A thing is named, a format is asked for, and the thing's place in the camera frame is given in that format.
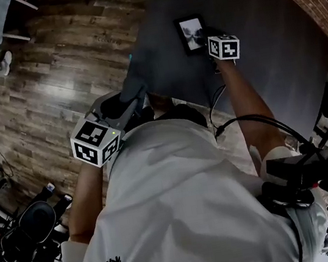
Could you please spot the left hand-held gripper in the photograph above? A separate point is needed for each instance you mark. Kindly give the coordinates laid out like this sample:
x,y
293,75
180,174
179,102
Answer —
x,y
96,144

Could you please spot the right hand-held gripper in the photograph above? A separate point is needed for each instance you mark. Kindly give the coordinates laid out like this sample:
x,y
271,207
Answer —
x,y
225,47

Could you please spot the black picture frame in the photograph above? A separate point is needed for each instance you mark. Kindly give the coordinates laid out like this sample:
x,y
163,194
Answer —
x,y
190,35

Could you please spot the dark grey cloth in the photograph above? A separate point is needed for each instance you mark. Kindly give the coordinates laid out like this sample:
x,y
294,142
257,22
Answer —
x,y
132,81

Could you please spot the person's left forearm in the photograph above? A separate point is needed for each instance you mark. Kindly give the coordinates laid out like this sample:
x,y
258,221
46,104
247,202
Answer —
x,y
85,201

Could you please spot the person's right forearm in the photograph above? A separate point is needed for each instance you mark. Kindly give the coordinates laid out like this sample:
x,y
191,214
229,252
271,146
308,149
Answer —
x,y
249,104

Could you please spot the person's black trousers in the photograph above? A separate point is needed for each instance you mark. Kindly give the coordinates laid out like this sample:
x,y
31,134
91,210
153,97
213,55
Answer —
x,y
187,114

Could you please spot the black office chair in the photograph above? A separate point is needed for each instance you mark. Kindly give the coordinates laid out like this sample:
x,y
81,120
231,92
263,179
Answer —
x,y
33,223

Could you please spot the person's white shirt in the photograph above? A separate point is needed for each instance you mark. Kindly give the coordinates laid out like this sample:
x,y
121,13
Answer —
x,y
179,205

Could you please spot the black chest-mounted equipment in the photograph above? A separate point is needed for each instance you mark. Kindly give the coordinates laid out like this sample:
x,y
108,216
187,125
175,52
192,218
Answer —
x,y
297,174

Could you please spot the white table frame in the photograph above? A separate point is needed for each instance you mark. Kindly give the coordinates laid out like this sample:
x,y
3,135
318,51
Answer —
x,y
15,18

